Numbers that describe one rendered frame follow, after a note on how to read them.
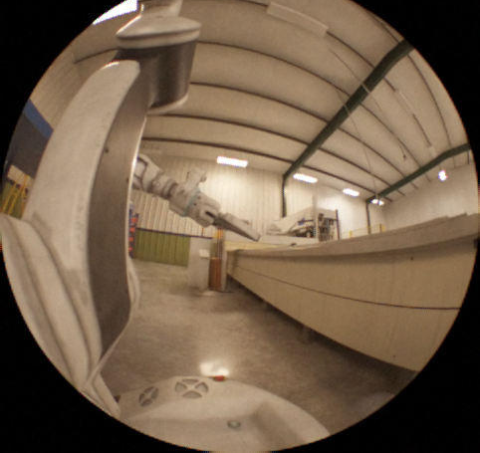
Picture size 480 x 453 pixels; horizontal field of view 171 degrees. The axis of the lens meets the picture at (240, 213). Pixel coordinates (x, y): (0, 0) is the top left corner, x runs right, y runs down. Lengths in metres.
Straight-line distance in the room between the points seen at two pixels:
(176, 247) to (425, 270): 7.34
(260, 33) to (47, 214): 5.29
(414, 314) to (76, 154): 0.92
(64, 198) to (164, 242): 7.35
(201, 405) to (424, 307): 0.77
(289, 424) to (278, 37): 5.70
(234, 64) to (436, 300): 5.71
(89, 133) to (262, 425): 0.63
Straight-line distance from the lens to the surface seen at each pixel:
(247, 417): 0.55
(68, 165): 0.16
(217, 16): 5.32
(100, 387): 0.48
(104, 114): 0.19
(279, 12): 3.91
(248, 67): 5.52
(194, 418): 0.54
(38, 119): 0.65
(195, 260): 3.36
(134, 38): 0.31
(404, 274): 0.78
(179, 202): 0.38
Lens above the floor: 0.77
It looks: 15 degrees up
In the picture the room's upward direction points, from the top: 4 degrees clockwise
